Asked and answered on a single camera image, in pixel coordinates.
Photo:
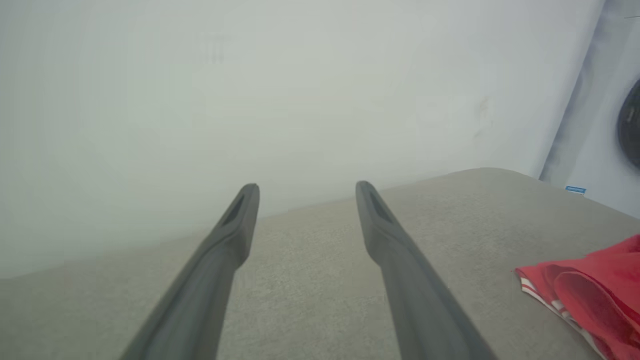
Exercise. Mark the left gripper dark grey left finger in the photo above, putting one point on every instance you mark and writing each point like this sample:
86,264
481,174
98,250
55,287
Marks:
205,290

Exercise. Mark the dark round washing machine door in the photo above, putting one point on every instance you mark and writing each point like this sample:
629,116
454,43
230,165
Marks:
631,125

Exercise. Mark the white washing machine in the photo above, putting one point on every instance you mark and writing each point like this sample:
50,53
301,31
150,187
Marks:
595,100

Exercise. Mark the red basketball jersey white trim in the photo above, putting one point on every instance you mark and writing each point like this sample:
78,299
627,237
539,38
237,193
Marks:
595,295

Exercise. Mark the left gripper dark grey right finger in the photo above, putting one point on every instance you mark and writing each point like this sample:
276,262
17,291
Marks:
415,290

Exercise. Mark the small blue sticker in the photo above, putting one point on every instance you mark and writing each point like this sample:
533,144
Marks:
575,190

